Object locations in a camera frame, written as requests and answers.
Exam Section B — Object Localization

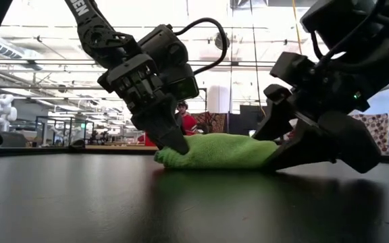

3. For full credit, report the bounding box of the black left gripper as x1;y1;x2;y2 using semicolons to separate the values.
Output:
97;24;190;156

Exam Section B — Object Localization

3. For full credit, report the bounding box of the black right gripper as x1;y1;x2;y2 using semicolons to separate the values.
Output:
252;52;382;174

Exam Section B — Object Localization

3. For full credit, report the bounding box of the green microfibre towel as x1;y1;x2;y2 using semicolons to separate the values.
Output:
153;132;280;169

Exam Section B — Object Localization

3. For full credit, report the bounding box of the red bin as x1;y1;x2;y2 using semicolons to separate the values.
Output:
142;133;158;147

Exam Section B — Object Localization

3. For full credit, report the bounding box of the person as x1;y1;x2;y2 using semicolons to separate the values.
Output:
176;100;199;136

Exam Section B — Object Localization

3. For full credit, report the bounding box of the brown patterned cloth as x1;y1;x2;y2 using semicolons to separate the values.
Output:
194;111;230;135

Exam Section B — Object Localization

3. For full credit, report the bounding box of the black monitor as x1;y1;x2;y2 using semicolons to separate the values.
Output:
228;105;266;136

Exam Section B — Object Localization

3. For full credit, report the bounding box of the polka dot cloth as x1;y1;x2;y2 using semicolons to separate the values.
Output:
349;113;389;155

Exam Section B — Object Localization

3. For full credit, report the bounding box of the white robot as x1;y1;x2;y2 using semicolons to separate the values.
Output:
0;93;18;132

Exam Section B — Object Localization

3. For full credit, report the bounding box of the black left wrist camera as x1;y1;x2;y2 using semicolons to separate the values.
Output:
165;63;201;101

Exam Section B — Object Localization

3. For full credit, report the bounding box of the yellow cable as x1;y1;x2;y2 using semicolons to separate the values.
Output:
291;0;303;55

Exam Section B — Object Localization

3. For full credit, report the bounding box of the black left camera cable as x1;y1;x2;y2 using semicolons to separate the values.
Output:
174;17;229;76

